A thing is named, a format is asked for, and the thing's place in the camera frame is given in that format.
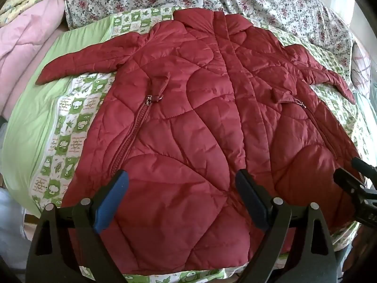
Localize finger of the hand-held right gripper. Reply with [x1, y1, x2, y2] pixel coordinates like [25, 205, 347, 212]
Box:
[351, 157, 377, 179]
[333, 168, 366, 196]

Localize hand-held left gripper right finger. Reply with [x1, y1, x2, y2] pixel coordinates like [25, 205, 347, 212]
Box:
[235, 169, 338, 283]

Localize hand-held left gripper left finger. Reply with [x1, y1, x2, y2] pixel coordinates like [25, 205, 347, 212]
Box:
[26, 169, 129, 283]

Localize red quilted jacket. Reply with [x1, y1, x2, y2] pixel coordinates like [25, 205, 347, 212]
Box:
[35, 9, 364, 276]

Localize light blue cloth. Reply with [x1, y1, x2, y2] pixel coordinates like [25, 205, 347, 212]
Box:
[352, 91, 377, 145]

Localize pink striped cloth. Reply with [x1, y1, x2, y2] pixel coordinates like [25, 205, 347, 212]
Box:
[350, 43, 372, 92]

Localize green patterned blanket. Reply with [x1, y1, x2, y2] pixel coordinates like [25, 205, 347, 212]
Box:
[1, 6, 372, 283]

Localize pink comforter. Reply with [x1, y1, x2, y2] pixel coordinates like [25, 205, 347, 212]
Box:
[0, 0, 67, 118]

